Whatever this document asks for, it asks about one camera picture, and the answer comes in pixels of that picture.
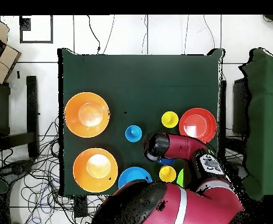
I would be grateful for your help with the orange plastic bowl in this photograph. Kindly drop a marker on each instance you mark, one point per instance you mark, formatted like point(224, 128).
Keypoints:
point(87, 114)
point(89, 177)

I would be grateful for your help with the black stand frame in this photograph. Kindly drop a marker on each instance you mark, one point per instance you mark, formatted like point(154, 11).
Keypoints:
point(32, 105)

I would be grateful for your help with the light blue plastic bowl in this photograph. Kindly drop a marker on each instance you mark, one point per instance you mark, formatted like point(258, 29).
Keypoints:
point(131, 175)

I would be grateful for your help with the red plastic bowl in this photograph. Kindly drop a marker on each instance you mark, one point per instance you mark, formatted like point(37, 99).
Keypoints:
point(197, 121)

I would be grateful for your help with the black box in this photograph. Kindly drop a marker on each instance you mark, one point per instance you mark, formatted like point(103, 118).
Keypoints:
point(240, 107)

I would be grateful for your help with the yellow plastic cup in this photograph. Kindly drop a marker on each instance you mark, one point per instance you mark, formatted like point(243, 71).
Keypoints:
point(169, 119)
point(167, 174)

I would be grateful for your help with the black square floor frame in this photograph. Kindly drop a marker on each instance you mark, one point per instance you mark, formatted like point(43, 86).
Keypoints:
point(21, 30)

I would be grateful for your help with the green plastic bowl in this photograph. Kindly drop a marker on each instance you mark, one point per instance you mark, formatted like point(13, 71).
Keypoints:
point(180, 178)

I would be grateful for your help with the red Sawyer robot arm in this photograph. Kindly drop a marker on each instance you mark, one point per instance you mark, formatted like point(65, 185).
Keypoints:
point(173, 205)

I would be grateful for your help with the light blue plastic cup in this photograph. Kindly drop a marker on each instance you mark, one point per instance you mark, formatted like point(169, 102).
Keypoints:
point(133, 133)

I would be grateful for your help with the black equipment base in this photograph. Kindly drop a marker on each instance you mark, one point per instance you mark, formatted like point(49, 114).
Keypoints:
point(17, 169)
point(240, 172)

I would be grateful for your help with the dark blue plastic bowl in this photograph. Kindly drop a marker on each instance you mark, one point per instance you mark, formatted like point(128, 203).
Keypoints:
point(165, 161)

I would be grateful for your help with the dark green tablecloth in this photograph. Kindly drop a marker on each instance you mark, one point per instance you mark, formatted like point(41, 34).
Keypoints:
point(138, 81)

